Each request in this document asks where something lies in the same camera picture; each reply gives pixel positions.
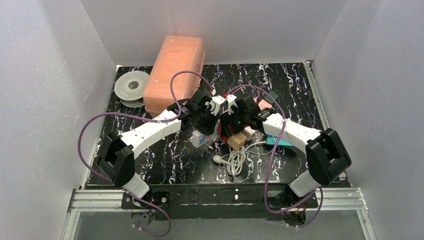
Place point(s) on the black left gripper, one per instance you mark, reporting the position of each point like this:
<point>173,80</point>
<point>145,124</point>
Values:
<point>208,118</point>

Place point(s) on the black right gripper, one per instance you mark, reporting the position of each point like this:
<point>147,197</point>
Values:
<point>231,122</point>

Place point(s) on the white power strip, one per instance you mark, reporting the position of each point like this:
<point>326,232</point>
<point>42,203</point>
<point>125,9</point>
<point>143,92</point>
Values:
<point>198,139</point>

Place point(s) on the pink plastic storage box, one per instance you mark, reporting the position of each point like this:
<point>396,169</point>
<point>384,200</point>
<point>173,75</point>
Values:
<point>177,53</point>

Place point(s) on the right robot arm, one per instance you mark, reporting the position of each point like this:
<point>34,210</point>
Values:
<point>325,152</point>

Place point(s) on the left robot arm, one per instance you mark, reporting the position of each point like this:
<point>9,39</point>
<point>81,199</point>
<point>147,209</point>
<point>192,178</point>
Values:
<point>117,157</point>

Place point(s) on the white cube socket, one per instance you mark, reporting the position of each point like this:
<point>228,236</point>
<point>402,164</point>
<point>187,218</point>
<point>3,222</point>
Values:
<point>248,132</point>

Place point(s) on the pink cube socket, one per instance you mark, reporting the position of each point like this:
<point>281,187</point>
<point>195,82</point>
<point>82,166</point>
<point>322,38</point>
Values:
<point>263,104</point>

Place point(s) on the red cube socket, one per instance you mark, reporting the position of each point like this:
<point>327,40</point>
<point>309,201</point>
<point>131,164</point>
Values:
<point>225,136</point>

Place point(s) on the tan cube socket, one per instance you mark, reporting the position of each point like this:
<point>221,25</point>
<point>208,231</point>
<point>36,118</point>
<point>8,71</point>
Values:
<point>237,141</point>

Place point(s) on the dark green cube socket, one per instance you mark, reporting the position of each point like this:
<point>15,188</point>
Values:
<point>273,97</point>

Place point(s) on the white three pin plug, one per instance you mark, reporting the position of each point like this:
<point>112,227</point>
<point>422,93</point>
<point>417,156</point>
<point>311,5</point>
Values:
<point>219,160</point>

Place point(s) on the grey filament spool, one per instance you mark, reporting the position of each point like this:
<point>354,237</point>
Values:
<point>129,88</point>

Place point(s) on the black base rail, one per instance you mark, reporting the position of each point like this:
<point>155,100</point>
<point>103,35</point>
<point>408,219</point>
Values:
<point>204,201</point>

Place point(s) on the aluminium frame rail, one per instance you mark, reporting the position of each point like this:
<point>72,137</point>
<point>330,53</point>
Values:
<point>342,198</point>

